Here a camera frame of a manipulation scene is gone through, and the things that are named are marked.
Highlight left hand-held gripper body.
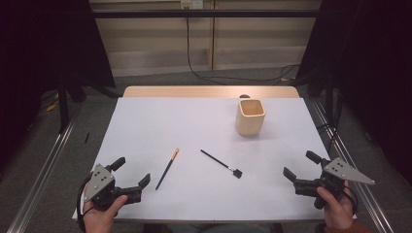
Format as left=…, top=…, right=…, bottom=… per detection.
left=83, top=163, right=143, bottom=212

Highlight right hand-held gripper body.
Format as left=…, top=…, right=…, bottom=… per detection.
left=293, top=157, right=376, bottom=211

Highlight black pencil with orange end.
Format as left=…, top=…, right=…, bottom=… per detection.
left=154, top=148, right=180, bottom=191

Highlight black brush with square head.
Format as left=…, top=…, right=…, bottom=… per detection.
left=199, top=149, right=243, bottom=180

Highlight beige square pen holder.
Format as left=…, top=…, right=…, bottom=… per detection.
left=235, top=98, right=266, bottom=137

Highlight person's left hand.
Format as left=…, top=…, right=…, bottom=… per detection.
left=83, top=193, right=129, bottom=233

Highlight person's right hand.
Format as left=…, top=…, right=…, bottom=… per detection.
left=316, top=180, right=356, bottom=231

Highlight black metal stand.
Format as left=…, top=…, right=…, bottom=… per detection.
left=325, top=71, right=336, bottom=125
left=57, top=76, right=71, bottom=134

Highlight white table cover sheet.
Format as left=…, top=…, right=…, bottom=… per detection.
left=71, top=96, right=358, bottom=223

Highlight black curtain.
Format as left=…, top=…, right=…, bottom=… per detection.
left=295, top=0, right=412, bottom=187
left=0, top=0, right=116, bottom=176

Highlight left hand-held gripper cable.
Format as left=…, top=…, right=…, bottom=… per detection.
left=76, top=174, right=95, bottom=233

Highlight hand-held gripper cable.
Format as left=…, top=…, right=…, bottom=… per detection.
left=343, top=185, right=359, bottom=208
left=76, top=174, right=95, bottom=233

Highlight black floor cables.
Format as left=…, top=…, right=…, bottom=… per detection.
left=319, top=96, right=344, bottom=153

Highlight right hand-held gripper cable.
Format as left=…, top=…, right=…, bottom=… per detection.
left=343, top=185, right=359, bottom=208

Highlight aluminium floor rail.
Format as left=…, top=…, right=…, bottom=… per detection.
left=310, top=98, right=395, bottom=233
left=6, top=103, right=84, bottom=233

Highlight black wall cable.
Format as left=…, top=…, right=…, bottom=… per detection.
left=186, top=8, right=300, bottom=85

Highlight black horizontal frame bar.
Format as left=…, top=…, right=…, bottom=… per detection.
left=91, top=9, right=320, bottom=18

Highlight white wall socket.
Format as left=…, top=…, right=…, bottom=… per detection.
left=180, top=0, right=204, bottom=10

